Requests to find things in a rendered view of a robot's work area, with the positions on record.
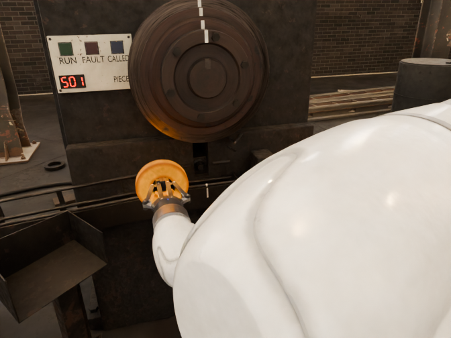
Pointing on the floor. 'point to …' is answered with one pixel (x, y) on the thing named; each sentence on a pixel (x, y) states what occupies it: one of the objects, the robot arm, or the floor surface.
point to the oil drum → (421, 83)
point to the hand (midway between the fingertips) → (162, 180)
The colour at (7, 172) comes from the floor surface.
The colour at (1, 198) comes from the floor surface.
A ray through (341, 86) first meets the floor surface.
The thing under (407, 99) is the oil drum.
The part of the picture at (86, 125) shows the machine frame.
